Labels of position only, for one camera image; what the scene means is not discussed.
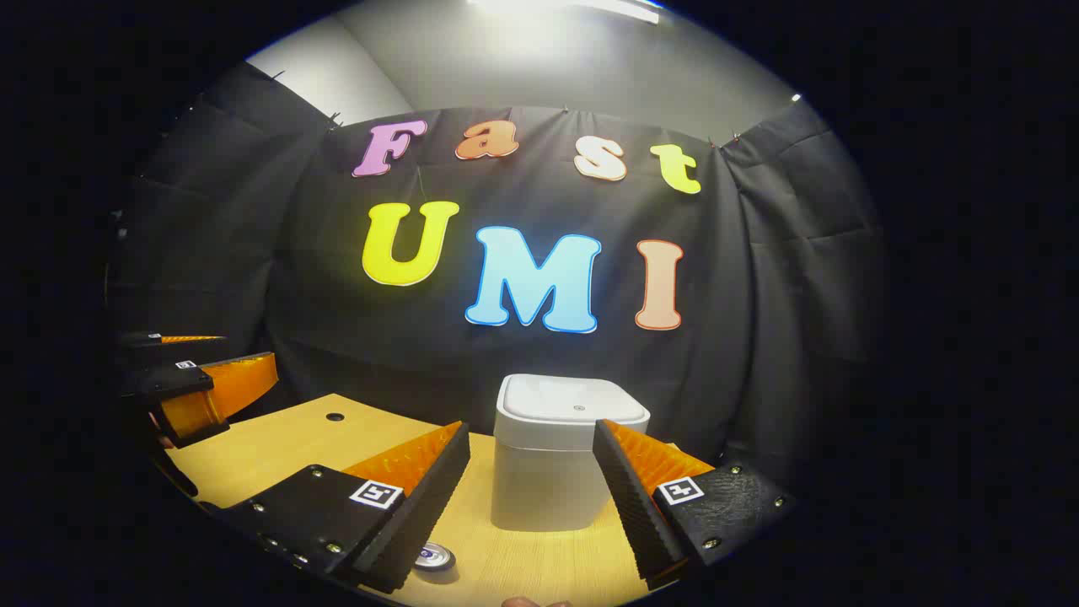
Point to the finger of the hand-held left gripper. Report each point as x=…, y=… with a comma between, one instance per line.
x=211, y=396
x=139, y=339

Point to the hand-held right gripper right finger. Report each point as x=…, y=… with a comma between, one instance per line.
x=628, y=497

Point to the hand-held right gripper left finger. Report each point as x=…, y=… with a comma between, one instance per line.
x=430, y=497

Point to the blue pop can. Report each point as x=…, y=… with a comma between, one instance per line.
x=434, y=558

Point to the grey desktop garbage bin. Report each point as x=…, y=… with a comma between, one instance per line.
x=548, y=455

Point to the wooden desktop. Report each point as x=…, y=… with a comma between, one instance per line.
x=278, y=447

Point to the black backdrop cloth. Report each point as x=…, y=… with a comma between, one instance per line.
x=337, y=337

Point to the long ceiling light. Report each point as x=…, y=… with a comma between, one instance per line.
x=573, y=8

